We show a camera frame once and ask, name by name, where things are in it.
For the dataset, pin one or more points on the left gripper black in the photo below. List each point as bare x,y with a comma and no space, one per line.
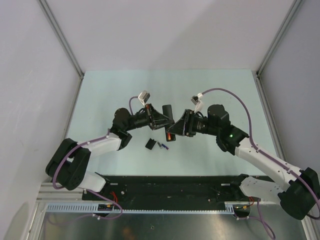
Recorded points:
157,119

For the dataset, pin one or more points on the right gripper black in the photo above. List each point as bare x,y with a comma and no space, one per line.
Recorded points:
187,122

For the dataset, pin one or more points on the black remote control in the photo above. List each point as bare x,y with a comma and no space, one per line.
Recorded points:
167,111

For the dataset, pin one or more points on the red battery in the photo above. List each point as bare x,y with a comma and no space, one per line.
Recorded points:
168,137

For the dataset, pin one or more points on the black battery cover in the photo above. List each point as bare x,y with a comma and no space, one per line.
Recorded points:
150,144

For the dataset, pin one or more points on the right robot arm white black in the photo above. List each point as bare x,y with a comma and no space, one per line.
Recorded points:
297,191

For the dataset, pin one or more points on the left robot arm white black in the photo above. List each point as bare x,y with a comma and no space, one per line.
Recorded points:
68,166

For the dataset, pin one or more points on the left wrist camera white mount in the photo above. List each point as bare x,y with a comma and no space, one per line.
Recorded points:
143,97

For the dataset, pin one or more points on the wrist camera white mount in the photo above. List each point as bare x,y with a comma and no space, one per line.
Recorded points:
143,97
198,102

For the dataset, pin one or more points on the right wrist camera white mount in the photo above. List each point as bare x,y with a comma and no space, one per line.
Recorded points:
198,102

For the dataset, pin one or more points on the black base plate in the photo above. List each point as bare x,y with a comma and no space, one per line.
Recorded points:
175,192

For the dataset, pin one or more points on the grey slotted cable duct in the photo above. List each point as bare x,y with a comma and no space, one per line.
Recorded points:
102,208

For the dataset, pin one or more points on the aluminium cross rail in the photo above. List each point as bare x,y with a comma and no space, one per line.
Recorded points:
47,193

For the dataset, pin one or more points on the left aluminium frame post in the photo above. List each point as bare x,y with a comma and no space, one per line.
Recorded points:
54,24

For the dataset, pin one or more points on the aluminium frame post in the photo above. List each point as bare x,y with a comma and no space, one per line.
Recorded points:
54,24
280,34

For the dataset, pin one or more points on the right aluminium frame post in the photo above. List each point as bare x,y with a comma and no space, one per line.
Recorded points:
280,34

